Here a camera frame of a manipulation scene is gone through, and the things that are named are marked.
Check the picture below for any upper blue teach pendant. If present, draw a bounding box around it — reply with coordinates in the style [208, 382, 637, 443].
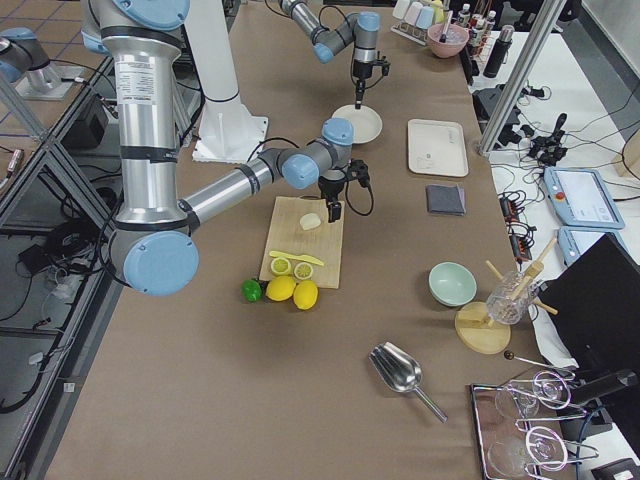
[543, 167, 625, 230]

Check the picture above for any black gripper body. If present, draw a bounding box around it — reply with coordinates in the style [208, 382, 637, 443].
[318, 169, 346, 204]
[351, 59, 373, 89]

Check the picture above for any blue teach pendant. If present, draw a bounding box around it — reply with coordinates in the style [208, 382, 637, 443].
[557, 226, 624, 267]
[543, 167, 625, 230]

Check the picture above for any black cable wrist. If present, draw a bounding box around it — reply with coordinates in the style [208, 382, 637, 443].
[342, 179, 375, 217]

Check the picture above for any metal tray with glasses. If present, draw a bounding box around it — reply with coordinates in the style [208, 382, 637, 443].
[469, 370, 599, 479]

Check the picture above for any metal ice scoop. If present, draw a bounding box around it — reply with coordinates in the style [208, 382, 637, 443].
[369, 342, 448, 423]

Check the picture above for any pink bowl with ice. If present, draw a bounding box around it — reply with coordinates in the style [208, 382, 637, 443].
[427, 24, 469, 59]

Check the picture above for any mint green bowl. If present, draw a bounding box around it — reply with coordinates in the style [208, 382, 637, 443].
[428, 262, 477, 307]

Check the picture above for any left whole yellow lemon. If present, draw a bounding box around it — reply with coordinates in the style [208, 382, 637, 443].
[265, 276, 297, 302]

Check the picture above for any black monitor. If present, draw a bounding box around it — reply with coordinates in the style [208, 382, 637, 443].
[540, 233, 639, 373]

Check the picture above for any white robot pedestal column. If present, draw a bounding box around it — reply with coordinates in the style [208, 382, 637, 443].
[184, 0, 268, 163]

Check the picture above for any yellow plastic knife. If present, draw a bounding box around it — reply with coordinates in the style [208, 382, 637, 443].
[268, 250, 325, 266]

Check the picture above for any clear crystal glass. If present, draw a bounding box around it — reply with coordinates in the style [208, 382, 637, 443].
[486, 271, 535, 325]

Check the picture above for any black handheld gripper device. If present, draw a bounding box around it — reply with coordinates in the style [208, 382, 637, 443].
[528, 113, 567, 167]

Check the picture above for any white cup rack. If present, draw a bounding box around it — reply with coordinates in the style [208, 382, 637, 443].
[391, 0, 447, 45]

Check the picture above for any lemon half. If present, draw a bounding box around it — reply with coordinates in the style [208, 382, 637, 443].
[270, 256, 293, 276]
[293, 262, 314, 281]

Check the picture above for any beige round plate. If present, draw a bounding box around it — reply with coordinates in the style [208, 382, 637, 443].
[332, 105, 383, 144]

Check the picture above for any right whole yellow lemon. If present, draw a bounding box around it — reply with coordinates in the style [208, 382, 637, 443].
[293, 280, 319, 310]

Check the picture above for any wooden cutting board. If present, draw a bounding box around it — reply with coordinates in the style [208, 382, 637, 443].
[258, 196, 346, 289]

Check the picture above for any grey folded cloth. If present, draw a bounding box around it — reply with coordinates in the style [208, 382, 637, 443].
[426, 184, 466, 216]

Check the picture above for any whole yellow lemon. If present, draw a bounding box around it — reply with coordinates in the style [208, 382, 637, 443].
[293, 280, 319, 310]
[265, 276, 297, 302]

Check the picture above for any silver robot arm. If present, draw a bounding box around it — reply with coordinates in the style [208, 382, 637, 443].
[278, 1, 390, 110]
[82, 1, 354, 296]

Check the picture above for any right lemon half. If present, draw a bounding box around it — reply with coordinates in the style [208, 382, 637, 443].
[293, 262, 314, 281]

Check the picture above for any black camera mount wrist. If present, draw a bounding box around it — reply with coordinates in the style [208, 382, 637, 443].
[347, 159, 370, 189]
[373, 51, 391, 79]

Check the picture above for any metal muddler in bowl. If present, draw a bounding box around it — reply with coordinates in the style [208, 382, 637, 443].
[439, 10, 453, 44]

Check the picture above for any black thermos bottle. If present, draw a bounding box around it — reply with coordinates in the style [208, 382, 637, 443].
[483, 25, 515, 78]

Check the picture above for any green lime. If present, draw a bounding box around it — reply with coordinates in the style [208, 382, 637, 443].
[241, 279, 263, 303]

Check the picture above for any lower blue teach pendant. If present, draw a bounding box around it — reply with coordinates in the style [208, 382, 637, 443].
[557, 226, 624, 267]

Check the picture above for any wooden cup tree stand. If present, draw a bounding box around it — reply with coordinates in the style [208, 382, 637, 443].
[455, 237, 558, 354]

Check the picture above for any left lemon half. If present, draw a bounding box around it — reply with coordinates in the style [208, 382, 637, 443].
[270, 256, 293, 276]

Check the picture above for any aluminium frame post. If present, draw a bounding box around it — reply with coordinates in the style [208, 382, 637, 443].
[477, 0, 566, 157]

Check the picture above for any beige rectangular tray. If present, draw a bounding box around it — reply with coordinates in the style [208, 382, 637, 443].
[407, 119, 469, 178]

